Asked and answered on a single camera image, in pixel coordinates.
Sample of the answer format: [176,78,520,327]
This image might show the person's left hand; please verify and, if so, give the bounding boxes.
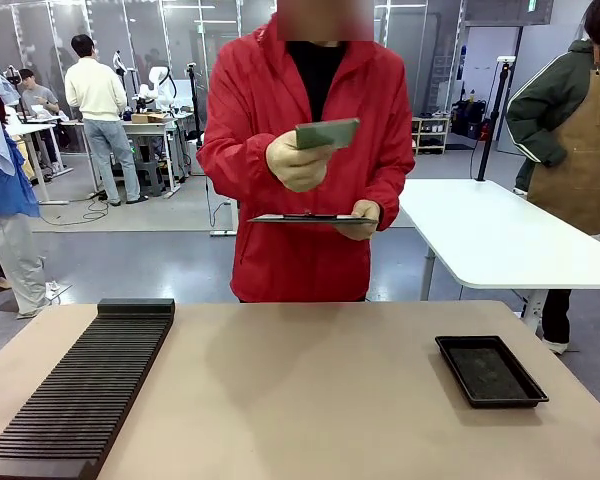
[333,199,382,242]

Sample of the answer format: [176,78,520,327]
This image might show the person's right hand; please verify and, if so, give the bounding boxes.
[265,130,334,193]

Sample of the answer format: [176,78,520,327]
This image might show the green PCB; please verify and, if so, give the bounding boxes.
[294,117,361,152]

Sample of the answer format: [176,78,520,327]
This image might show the red-sleeved left forearm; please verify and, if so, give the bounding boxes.
[367,159,417,232]

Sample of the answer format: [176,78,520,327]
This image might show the red-sleeved right forearm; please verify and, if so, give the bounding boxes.
[196,130,282,199]

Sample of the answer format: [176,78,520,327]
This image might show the black slotted PCB rack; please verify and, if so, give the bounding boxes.
[0,298,176,480]

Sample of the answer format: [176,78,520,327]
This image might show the person in red jacket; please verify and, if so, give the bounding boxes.
[196,12,417,304]

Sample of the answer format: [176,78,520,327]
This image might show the wooden shoe shelf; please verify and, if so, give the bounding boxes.
[411,115,452,156]

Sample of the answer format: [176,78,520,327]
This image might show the white background workbench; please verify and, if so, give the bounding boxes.
[122,112,196,199]

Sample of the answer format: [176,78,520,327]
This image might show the white rounded table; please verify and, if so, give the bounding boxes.
[398,178,600,347]

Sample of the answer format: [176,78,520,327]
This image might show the grey step stool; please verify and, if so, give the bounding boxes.
[138,159,164,198]

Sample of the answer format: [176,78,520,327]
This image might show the black equipment cases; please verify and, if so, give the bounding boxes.
[452,98,491,140]

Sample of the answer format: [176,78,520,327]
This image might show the black stand with white head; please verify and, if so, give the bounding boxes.
[474,55,517,182]

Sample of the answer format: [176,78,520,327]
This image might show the black plastic tray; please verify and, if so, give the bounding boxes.
[434,334,551,410]

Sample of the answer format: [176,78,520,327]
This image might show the man in cream sweater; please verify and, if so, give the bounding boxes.
[63,33,150,208]

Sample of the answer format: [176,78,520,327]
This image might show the person in brown apron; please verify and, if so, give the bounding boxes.
[505,0,600,356]

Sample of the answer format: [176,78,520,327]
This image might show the white background desk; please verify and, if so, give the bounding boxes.
[4,119,74,207]

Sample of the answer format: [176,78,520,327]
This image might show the seated person in grey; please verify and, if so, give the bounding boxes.
[18,68,62,122]

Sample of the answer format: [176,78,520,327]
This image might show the person in blue shirt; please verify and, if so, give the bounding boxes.
[0,54,62,320]

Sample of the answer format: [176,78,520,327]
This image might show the black tripod with camera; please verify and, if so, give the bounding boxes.
[185,61,206,149]

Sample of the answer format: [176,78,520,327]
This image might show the black floor cables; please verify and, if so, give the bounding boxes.
[54,188,112,227]

